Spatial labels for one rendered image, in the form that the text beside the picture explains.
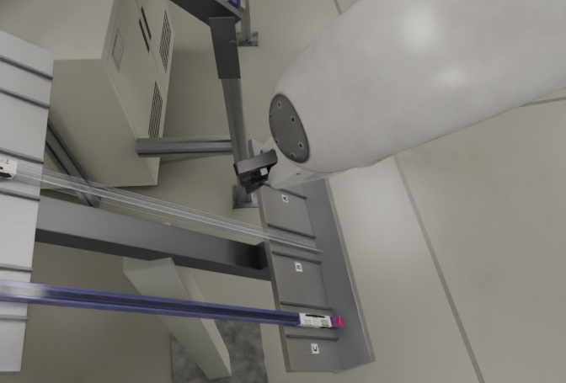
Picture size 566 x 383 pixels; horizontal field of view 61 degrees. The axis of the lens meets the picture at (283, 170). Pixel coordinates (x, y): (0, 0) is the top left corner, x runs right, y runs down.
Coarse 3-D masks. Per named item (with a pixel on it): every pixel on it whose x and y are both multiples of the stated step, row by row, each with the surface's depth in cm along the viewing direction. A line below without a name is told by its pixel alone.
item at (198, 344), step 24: (144, 264) 60; (168, 264) 60; (144, 288) 65; (168, 288) 66; (192, 288) 76; (192, 336) 89; (216, 336) 104; (240, 336) 134; (192, 360) 131; (216, 360) 110; (240, 360) 131; (264, 360) 131
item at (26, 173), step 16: (16, 176) 43; (32, 176) 44; (48, 176) 45; (64, 176) 46; (64, 192) 46; (80, 192) 47; (96, 192) 48; (112, 192) 49; (128, 192) 51; (128, 208) 51; (144, 208) 51; (160, 208) 53; (176, 208) 54; (208, 224) 57; (224, 224) 59; (240, 224) 61; (272, 240) 64; (288, 240) 66; (304, 240) 69
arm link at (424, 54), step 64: (384, 0) 23; (448, 0) 21; (512, 0) 21; (320, 64) 26; (384, 64) 23; (448, 64) 22; (512, 64) 21; (320, 128) 27; (384, 128) 24; (448, 128) 23
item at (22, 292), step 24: (0, 288) 37; (24, 288) 38; (48, 288) 40; (72, 288) 41; (144, 312) 46; (168, 312) 47; (192, 312) 49; (216, 312) 51; (240, 312) 54; (264, 312) 56; (288, 312) 59
